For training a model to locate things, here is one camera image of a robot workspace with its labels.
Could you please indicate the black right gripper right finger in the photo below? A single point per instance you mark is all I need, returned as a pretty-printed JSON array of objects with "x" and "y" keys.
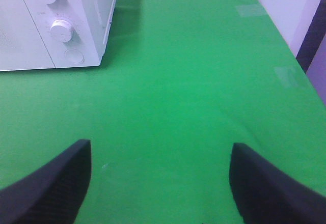
[{"x": 265, "y": 194}]

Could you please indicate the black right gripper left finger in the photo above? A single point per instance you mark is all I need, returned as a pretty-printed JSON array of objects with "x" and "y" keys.
[{"x": 54, "y": 192}]

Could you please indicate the round microwave door button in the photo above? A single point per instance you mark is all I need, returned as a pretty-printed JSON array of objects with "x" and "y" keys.
[{"x": 74, "y": 56}]

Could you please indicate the white microwave door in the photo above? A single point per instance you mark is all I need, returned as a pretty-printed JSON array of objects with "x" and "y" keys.
[{"x": 22, "y": 47}]

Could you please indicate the clear tape patch far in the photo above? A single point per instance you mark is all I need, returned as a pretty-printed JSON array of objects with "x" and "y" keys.
[{"x": 290, "y": 76}]

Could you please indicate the clear tape patch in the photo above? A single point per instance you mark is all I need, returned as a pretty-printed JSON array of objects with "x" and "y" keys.
[
  {"x": 290, "y": 76},
  {"x": 252, "y": 10}
]

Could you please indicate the white microwave oven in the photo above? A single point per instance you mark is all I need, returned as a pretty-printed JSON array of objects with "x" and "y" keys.
[{"x": 91, "y": 20}]

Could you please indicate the clear tape patch right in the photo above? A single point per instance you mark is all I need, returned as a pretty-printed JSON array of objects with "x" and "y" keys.
[{"x": 252, "y": 10}]

